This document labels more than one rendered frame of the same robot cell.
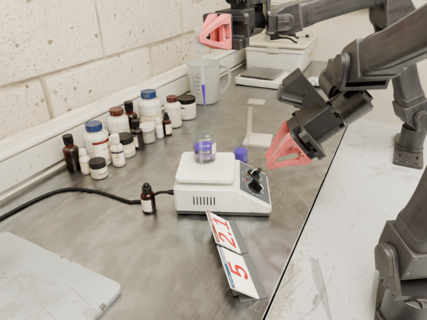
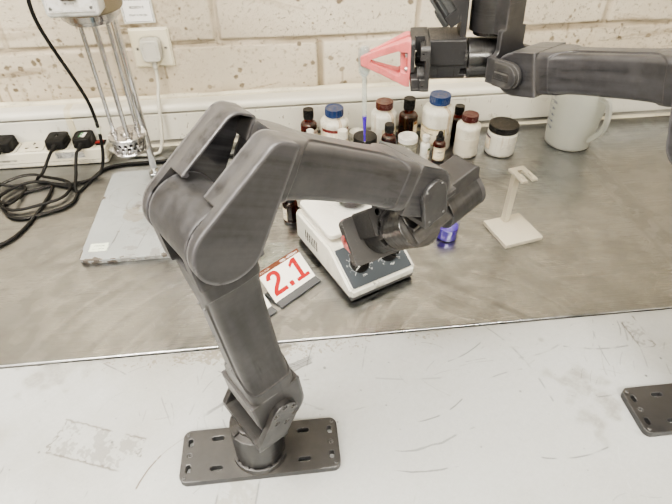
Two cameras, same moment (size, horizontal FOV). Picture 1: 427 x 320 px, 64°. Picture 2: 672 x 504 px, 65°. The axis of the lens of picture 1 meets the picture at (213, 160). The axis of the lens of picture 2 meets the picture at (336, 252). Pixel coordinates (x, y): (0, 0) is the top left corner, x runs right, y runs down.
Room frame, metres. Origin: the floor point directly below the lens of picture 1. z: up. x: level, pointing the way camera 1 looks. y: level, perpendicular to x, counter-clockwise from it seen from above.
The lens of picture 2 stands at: (0.20, -0.61, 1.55)
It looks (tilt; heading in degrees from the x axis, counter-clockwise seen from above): 41 degrees down; 57
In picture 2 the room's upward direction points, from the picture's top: 1 degrees counter-clockwise
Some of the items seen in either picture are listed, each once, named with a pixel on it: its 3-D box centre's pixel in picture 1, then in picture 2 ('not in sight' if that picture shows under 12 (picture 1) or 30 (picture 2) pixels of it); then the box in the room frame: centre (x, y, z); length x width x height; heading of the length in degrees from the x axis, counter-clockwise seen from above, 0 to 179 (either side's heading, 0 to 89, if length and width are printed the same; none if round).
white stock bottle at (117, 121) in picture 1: (119, 126); (383, 122); (0.93, 0.28, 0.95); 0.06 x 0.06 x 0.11
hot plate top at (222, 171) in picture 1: (206, 166); (342, 209); (0.63, 0.01, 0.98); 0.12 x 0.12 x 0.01; 86
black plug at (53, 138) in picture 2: not in sight; (56, 142); (0.27, 0.63, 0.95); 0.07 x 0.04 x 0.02; 62
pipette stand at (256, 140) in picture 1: (258, 120); (519, 204); (0.92, -0.14, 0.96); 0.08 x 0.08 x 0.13; 75
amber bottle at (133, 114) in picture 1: (130, 119); (408, 119); (0.98, 0.25, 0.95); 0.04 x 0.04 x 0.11
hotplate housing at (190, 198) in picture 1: (218, 183); (350, 236); (0.63, -0.01, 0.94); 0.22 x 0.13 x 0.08; 86
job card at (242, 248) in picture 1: (226, 230); (289, 277); (0.50, -0.02, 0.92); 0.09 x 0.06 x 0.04; 12
